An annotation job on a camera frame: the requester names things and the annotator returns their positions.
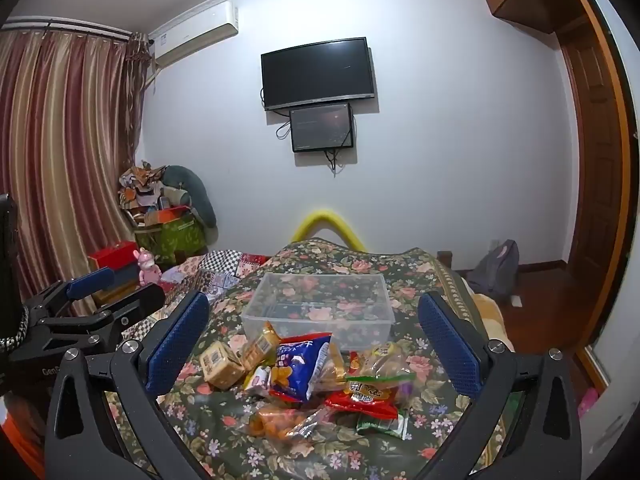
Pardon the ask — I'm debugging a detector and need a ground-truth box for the red snack packet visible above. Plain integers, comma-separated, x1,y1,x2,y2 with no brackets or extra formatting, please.
325,390,401,421

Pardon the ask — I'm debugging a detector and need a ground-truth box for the striped red gold curtain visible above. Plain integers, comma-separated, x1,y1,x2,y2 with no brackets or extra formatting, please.
0,25,151,321

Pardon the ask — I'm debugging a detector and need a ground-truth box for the pink plush toy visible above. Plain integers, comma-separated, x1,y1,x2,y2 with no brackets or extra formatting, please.
132,247,163,288

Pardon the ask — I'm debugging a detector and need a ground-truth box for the green patterned box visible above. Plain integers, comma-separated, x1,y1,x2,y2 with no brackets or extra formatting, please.
134,212,208,266

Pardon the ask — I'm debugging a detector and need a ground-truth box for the dark floral blanket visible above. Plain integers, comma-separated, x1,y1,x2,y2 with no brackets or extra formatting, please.
105,237,506,480

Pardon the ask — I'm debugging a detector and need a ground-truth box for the small black wall monitor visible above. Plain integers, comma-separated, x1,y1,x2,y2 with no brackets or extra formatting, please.
290,102,356,154

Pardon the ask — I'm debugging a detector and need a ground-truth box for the large black wall television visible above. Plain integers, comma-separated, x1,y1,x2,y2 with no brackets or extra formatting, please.
260,37,376,112

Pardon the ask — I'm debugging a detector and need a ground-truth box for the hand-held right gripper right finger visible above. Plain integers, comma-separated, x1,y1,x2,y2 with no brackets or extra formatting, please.
417,291,589,480

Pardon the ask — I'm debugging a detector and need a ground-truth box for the white air conditioner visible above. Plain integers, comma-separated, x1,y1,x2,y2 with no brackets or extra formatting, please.
150,1,240,68

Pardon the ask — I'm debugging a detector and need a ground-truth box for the green white snack packet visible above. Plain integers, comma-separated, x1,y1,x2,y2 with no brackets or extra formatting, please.
356,410,410,441

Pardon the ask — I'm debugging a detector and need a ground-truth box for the clear plastic container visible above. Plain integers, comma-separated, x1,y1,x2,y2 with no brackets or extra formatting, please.
242,272,396,353

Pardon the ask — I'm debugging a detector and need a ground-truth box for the yellow foam tube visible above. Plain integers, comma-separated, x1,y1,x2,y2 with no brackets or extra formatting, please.
291,204,365,251

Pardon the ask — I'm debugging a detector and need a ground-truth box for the pink object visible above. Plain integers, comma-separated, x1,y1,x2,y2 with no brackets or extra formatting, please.
577,387,601,419

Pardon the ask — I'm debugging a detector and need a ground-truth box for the checkered patchwork quilt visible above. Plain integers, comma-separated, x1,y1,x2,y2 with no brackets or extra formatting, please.
120,249,271,341

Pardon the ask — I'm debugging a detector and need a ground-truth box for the grey backpack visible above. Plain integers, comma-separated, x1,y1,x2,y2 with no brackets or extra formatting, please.
467,239,521,301

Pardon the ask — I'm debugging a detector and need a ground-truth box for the dark blue box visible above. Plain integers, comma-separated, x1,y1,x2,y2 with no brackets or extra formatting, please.
95,264,144,306

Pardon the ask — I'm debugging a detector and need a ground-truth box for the brown wooden door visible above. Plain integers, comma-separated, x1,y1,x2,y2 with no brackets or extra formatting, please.
555,12,632,361

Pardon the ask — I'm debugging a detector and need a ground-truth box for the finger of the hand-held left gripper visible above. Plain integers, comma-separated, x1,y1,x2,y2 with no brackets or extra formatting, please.
22,267,116,319
45,285,166,356

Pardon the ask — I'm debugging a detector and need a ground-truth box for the braided black white cable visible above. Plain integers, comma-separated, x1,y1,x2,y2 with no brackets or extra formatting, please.
0,305,31,357

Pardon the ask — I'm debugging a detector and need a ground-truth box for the beige plush blanket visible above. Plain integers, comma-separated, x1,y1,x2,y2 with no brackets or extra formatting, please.
465,280,516,353

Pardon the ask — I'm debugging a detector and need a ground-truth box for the white curtain rail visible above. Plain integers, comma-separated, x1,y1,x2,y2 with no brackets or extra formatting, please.
0,16,135,42

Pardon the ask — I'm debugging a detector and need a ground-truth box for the red box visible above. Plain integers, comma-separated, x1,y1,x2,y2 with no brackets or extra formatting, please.
89,241,141,273

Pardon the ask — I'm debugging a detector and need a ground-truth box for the brown pastry packet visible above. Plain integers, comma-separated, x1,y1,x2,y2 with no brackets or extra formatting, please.
312,342,352,396

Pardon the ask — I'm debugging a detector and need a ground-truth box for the orange box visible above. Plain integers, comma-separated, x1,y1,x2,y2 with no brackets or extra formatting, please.
142,205,193,227

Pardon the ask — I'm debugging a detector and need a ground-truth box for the orange pastry clear packet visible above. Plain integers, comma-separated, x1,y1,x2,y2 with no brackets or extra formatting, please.
247,402,332,444

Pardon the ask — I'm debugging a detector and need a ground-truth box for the small white purple packet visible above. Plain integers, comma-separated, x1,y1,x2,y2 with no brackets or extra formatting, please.
243,365,274,391

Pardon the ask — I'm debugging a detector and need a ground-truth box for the pile of printed cloth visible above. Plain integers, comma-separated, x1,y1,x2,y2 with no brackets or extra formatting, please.
117,160,173,211

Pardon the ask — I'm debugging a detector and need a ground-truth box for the blue chip bag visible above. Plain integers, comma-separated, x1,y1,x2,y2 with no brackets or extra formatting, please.
269,332,334,406

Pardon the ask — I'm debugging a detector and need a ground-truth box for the beige cracker packet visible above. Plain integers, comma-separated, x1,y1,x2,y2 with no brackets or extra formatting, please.
199,341,247,390
240,321,281,368

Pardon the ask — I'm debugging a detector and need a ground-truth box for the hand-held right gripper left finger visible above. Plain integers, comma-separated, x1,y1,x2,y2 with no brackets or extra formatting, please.
44,290,221,480

